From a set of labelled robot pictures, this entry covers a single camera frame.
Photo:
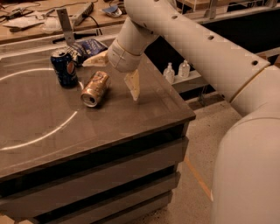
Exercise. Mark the blue chip bag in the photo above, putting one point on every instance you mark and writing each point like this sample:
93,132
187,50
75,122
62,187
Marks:
83,50

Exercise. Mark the metal bracket post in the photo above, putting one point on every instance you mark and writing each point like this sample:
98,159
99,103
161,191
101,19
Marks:
66,26

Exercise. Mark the clear bottle right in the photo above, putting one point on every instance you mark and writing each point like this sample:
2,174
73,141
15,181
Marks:
184,69

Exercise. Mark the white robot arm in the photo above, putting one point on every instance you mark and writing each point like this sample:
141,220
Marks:
246,176

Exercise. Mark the clear bottle left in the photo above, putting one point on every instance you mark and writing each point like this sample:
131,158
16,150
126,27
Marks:
169,73

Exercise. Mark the grey power strip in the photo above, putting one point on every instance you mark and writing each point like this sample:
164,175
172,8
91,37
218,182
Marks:
82,13

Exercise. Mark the blue white small bowl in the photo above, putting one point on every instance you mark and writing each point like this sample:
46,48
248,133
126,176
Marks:
113,11

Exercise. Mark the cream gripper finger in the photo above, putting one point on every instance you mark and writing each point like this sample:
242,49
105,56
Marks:
132,82
99,60

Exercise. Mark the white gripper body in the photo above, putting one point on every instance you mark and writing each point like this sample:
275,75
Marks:
120,58

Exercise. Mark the clear bottle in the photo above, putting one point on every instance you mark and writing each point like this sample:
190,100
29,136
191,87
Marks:
184,69
169,73

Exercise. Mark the orange soda can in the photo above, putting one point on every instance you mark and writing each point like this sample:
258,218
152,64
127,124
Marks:
95,89

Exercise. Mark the white papers on desk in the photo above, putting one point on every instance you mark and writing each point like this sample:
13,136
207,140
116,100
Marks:
23,22

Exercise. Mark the blue Pepsi can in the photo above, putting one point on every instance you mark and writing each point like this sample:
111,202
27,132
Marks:
64,67

